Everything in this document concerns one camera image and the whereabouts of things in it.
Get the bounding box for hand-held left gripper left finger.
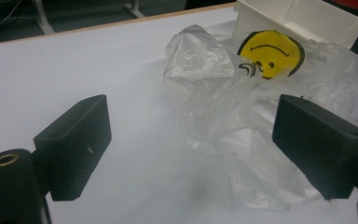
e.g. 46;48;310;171
32;93;113;203

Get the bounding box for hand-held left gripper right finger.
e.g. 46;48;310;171
271;93;358;201

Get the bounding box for clear smiley plastic bag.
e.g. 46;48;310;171
163;24;358;213

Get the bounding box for white plastic bin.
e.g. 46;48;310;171
232;0;358;50

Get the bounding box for white table sheet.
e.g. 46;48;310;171
0;6;358;224

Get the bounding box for white metal stand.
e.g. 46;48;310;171
31;0;146;35

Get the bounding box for red object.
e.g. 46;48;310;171
332;0;358;10

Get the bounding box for black floor cables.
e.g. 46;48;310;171
0;0;29;45

